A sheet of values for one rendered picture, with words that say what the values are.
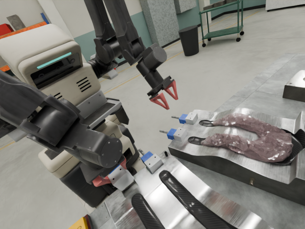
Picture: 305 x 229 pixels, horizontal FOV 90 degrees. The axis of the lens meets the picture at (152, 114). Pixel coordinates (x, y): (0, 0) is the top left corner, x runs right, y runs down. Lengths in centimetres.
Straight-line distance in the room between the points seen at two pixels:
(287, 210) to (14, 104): 64
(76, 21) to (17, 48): 510
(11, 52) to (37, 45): 7
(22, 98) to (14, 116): 3
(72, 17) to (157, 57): 525
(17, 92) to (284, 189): 62
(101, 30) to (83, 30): 505
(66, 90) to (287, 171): 76
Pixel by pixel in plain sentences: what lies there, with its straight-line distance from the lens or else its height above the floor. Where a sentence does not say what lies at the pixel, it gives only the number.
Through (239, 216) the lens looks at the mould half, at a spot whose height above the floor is 93.
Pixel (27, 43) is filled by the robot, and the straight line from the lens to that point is 65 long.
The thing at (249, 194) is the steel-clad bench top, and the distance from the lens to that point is 59.
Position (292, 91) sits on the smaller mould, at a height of 84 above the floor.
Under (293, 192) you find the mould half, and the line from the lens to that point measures 57.
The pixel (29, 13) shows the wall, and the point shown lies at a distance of 569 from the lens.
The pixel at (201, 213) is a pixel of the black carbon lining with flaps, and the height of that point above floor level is 89.
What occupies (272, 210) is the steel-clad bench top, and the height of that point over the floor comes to 80.
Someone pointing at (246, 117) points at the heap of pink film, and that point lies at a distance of 64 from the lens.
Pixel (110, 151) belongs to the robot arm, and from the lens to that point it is 30.
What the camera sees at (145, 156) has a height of 90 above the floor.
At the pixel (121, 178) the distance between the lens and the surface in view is 48.
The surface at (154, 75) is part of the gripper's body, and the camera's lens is 58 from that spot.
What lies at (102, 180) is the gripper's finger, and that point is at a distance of 43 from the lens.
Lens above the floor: 132
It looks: 33 degrees down
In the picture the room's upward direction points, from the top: 21 degrees counter-clockwise
